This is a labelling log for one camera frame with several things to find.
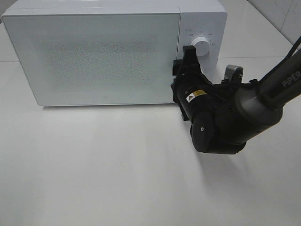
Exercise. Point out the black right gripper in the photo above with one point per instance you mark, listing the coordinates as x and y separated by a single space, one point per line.
197 98

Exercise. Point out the upper white power knob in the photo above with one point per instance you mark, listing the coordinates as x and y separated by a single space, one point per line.
202 45

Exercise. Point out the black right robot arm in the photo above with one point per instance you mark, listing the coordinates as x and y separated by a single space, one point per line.
225 116

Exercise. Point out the white microwave door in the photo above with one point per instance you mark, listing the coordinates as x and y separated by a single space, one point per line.
96 59

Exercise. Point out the white microwave oven body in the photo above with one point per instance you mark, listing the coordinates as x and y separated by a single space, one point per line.
192 23

